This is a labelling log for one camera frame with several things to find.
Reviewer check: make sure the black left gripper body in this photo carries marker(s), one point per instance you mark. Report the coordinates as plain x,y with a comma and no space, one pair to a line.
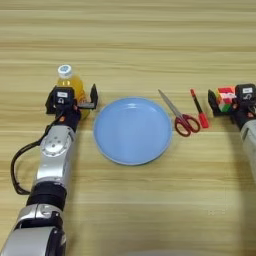
71,116

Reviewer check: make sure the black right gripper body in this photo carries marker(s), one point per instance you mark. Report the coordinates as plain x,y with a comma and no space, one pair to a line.
241,111

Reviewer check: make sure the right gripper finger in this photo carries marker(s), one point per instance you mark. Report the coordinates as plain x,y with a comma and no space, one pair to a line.
212,101

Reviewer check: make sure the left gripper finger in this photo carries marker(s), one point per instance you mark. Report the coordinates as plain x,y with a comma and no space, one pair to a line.
94,96
50,103

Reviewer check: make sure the red and black marker pen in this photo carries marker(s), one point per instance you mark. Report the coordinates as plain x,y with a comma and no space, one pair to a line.
203,120

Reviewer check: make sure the orange juice bottle white cap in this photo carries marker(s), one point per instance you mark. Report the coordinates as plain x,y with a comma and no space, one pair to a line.
71,83

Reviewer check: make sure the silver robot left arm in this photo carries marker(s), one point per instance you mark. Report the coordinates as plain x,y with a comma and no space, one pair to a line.
53,160

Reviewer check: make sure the multicoloured puzzle cube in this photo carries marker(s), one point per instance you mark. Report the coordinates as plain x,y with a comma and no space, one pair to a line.
226,96

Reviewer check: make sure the black labelled box left gripper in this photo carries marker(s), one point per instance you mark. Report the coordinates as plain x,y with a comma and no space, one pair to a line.
63,96

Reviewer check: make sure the light blue round plate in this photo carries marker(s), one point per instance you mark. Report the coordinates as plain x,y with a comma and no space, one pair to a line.
133,133

